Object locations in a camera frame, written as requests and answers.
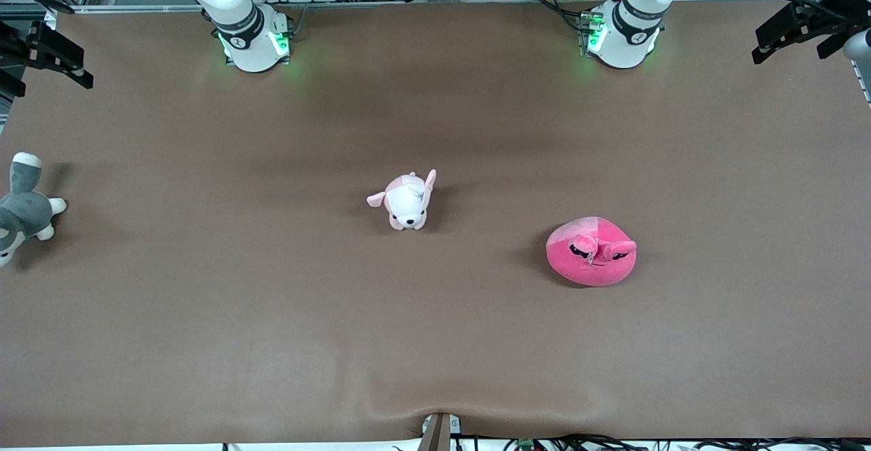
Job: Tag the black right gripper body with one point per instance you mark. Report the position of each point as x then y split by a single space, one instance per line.
12 46

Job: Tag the hot pink plush toy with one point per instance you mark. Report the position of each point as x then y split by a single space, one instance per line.
585 267

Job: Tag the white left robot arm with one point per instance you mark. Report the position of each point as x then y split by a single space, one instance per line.
622 46

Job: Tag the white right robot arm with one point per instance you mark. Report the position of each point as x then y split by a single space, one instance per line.
252 49

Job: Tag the grey white plush husky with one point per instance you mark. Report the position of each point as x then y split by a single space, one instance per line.
27 213

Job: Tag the pale pink white plush dog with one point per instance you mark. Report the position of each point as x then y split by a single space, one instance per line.
405 203

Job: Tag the brown table cover mat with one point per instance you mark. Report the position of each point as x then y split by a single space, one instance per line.
435 342

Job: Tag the metal table clamp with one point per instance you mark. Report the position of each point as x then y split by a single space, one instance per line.
439 434

